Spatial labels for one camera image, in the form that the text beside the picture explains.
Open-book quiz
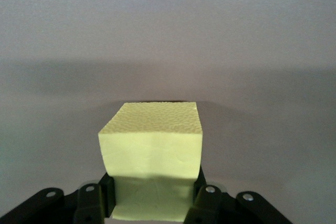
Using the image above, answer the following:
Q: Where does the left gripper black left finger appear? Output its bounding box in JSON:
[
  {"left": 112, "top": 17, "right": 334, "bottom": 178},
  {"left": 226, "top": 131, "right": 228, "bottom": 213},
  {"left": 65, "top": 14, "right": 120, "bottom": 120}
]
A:
[{"left": 5, "top": 173, "right": 116, "bottom": 224}]

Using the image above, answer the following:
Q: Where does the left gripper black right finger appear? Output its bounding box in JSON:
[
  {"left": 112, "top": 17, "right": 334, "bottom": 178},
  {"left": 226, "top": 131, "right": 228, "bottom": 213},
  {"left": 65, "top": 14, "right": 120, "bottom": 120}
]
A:
[{"left": 183, "top": 166, "right": 292, "bottom": 224}]

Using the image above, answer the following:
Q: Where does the yellow foam cube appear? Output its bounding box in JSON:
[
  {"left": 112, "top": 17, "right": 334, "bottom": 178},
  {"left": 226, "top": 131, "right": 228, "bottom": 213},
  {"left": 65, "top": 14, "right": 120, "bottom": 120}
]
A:
[{"left": 97, "top": 101, "right": 204, "bottom": 221}]

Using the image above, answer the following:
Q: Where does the paper table cover sheet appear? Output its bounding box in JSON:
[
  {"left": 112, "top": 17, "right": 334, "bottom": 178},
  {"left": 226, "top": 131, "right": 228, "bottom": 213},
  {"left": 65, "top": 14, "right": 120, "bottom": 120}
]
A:
[{"left": 0, "top": 0, "right": 336, "bottom": 224}]

